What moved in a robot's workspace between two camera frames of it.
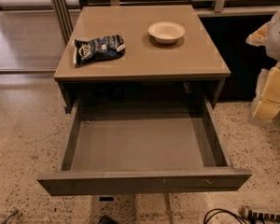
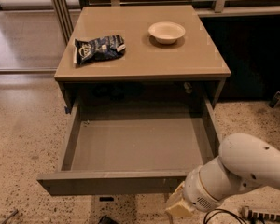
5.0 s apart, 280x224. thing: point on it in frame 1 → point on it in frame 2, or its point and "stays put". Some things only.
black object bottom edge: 106,219 stays put
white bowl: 166,32 stays put
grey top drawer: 143,146 stays put
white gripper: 279,36 → 193,192
